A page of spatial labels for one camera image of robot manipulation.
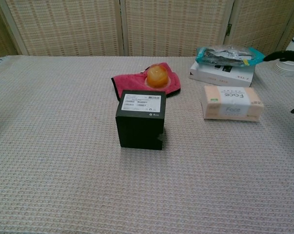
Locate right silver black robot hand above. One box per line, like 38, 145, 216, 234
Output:
262, 50, 294, 115

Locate flat white carton box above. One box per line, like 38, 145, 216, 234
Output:
188, 60, 256, 88

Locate black cube box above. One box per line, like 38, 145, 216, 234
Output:
115, 89, 167, 151

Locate white stacked cups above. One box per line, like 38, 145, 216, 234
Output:
273, 34, 294, 77

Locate teal plastic snack package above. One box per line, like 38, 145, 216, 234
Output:
195, 46, 266, 68

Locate red cloth with black trim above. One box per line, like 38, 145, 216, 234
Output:
111, 62, 181, 101

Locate woven bamboo folding screen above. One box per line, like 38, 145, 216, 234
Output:
0, 0, 294, 57

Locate woven beige tablecloth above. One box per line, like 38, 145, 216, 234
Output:
0, 55, 294, 234

